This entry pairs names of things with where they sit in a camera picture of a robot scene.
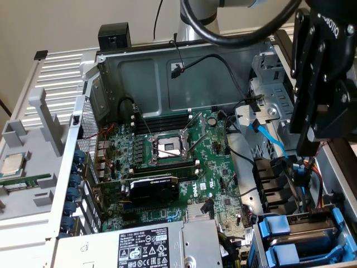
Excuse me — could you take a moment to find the thin black fan wire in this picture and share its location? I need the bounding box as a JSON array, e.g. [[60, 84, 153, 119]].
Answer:
[[224, 173, 259, 198]]

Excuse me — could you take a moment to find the black box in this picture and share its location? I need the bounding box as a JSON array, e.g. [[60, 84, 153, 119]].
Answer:
[[98, 22, 132, 51]]

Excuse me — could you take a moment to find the silver heatsink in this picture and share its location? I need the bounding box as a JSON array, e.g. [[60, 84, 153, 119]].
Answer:
[[186, 205, 216, 223]]

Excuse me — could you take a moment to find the blue data wire with plug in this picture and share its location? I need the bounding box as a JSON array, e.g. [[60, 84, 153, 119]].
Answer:
[[295, 164, 309, 207]]

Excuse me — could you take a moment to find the open grey PC case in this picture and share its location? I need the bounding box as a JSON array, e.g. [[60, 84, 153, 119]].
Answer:
[[44, 29, 357, 268]]

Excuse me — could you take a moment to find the black graphics card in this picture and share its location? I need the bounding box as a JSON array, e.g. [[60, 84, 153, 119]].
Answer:
[[93, 175, 181, 208]]

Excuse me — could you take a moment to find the silver CPU chip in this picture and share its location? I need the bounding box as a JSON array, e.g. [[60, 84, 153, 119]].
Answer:
[[0, 152, 28, 178]]

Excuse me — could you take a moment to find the red yellow black power wire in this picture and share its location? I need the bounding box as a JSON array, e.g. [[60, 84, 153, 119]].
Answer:
[[302, 157, 329, 223]]

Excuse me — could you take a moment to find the CPU socket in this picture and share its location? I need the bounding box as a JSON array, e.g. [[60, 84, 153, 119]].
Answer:
[[149, 130, 195, 166]]

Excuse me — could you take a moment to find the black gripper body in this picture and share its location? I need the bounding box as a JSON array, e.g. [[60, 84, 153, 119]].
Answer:
[[305, 0, 357, 80]]

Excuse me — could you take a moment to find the black looped wire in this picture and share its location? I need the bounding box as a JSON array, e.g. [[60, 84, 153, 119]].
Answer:
[[118, 95, 140, 113]]

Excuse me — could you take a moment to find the grey parts rack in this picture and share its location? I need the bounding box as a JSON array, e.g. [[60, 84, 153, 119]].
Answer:
[[0, 88, 69, 224]]

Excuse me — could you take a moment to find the black wire with square plug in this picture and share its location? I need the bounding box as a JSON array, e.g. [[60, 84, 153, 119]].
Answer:
[[202, 198, 215, 220]]

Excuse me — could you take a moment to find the silver locking lever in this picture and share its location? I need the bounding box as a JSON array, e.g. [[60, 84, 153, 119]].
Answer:
[[186, 131, 209, 156]]

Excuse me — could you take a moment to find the hard disk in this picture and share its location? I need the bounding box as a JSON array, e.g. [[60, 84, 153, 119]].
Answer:
[[258, 208, 351, 252]]

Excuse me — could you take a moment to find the green motherboard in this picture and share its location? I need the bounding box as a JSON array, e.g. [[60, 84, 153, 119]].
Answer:
[[94, 108, 253, 252]]

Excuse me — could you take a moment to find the green RAM stick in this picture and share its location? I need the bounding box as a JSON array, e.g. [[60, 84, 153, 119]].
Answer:
[[0, 173, 53, 191]]

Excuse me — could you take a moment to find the black expansion slot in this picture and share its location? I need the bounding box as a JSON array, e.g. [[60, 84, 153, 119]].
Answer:
[[121, 212, 142, 223]]

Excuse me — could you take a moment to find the black motherboard wire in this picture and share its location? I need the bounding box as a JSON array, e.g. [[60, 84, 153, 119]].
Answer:
[[223, 111, 256, 165]]

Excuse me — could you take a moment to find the braided power cable bundle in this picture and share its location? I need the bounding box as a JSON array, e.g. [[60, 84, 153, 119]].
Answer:
[[217, 231, 249, 268]]

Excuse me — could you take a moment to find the blue disk carrier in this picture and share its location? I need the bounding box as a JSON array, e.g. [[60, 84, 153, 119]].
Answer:
[[264, 242, 353, 266]]

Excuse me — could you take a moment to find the thin black hanging cable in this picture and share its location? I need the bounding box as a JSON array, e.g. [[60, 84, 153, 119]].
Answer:
[[153, 0, 165, 40]]

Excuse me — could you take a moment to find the lower blue drive caddy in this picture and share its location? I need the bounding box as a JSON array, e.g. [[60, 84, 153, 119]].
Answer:
[[250, 203, 357, 268]]

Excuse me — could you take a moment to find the thin black red wire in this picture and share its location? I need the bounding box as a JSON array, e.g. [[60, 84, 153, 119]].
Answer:
[[169, 39, 187, 74]]

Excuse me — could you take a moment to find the light blue flat data wire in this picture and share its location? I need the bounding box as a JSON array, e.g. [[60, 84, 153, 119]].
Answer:
[[249, 118, 293, 162]]

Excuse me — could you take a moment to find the black RAM slot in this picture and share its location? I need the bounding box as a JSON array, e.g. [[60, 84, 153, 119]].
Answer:
[[132, 167, 200, 181], [132, 159, 200, 173], [130, 108, 193, 125], [130, 114, 193, 133]]

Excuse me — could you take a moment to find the grey power supply unit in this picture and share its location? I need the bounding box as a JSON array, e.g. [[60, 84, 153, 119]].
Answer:
[[54, 220, 224, 268]]

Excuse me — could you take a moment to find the black fan shroud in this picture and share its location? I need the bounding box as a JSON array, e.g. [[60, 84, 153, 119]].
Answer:
[[252, 156, 296, 216]]

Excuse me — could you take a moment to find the silver socket cover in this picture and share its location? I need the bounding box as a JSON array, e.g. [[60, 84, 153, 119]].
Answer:
[[180, 127, 195, 153]]

